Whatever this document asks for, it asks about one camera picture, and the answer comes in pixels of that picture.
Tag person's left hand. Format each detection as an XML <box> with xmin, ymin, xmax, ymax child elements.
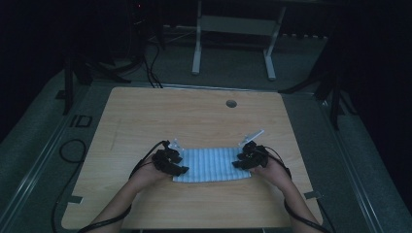
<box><xmin>129</xmin><ymin>155</ymin><xmax>171</xmax><ymax>190</ymax></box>

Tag person's right hand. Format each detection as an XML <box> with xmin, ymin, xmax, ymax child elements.
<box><xmin>251</xmin><ymin>158</ymin><xmax>292</xmax><ymax>188</ymax></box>

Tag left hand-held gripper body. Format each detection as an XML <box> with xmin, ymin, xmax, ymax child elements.
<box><xmin>152</xmin><ymin>139</ymin><xmax>184</xmax><ymax>173</ymax></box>

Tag black looped floor cable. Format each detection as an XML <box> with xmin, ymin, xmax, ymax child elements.
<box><xmin>51</xmin><ymin>139</ymin><xmax>87</xmax><ymax>233</ymax></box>

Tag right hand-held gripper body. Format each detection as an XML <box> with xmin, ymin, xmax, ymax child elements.
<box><xmin>238</xmin><ymin>129</ymin><xmax>269</xmax><ymax>169</ymax></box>

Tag white metal stand frame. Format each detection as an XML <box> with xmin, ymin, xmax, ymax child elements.
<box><xmin>191</xmin><ymin>0</ymin><xmax>288</xmax><ymax>82</ymax></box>

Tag metal floor rail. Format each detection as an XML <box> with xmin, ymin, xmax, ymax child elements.
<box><xmin>319</xmin><ymin>98</ymin><xmax>387</xmax><ymax>233</ymax></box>
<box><xmin>0</xmin><ymin>110</ymin><xmax>77</xmax><ymax>227</ymax></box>

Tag black background cables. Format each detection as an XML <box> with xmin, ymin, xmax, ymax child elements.
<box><xmin>142</xmin><ymin>42</ymin><xmax>163</xmax><ymax>89</ymax></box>

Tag black tripod stand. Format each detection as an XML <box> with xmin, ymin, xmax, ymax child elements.
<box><xmin>278</xmin><ymin>48</ymin><xmax>358</xmax><ymax>131</ymax></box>
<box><xmin>61</xmin><ymin>54</ymin><xmax>134</xmax><ymax>117</ymax></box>

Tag blue striped towel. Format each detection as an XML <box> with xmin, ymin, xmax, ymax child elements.
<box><xmin>172</xmin><ymin>147</ymin><xmax>253</xmax><ymax>183</ymax></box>

